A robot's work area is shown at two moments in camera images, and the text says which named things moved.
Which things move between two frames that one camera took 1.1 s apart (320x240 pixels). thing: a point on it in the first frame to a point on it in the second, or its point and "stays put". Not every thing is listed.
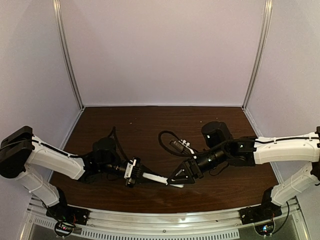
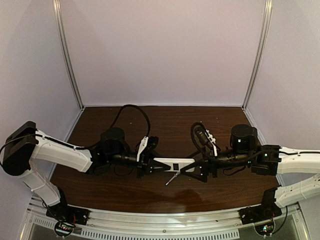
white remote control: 160,179 to 176,164
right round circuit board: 266,229 stays put
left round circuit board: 63,228 stays put
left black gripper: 135,172 to 144,165
